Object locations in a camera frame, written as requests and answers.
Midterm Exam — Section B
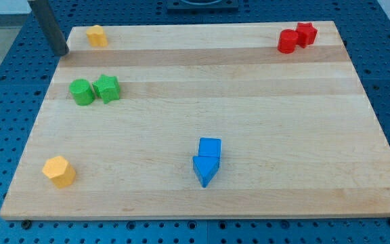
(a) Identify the yellow heart block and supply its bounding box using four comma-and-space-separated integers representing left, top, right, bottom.
86, 25, 108, 47

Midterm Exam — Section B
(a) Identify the light wooden board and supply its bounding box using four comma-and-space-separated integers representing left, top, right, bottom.
0, 21, 390, 220

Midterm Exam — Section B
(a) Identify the blue cube block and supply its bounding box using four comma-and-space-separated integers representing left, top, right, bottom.
198, 138, 221, 158

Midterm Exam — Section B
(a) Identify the blue triangle block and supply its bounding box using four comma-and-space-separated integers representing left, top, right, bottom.
192, 156, 220, 188

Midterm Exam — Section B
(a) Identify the green star block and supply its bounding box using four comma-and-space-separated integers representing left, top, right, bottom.
92, 75, 121, 104

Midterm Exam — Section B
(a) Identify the green cylinder block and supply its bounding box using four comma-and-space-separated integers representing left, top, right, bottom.
69, 79, 95, 106

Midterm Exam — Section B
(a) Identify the red cylinder block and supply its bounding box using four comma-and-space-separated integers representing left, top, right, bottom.
277, 29, 299, 54

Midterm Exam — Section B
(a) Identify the red star block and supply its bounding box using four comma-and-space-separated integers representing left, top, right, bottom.
295, 22, 318, 48

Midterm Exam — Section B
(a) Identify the yellow hexagon block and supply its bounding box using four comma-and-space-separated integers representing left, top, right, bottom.
42, 156, 76, 188

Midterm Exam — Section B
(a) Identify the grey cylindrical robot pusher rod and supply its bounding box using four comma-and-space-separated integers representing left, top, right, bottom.
27, 0, 69, 57

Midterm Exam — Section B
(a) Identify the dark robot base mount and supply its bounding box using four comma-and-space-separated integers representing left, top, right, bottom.
167, 0, 240, 12

